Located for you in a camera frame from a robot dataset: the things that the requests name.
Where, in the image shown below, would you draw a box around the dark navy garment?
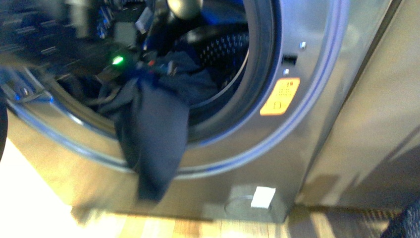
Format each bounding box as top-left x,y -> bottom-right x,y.
98,51 -> 218,203

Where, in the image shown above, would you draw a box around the white tape label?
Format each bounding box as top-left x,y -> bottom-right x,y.
251,186 -> 276,209

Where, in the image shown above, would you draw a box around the grey front-load washing machine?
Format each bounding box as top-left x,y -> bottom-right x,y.
0,0 -> 394,223

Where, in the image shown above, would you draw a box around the orange warning sticker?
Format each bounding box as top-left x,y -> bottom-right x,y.
260,77 -> 300,116

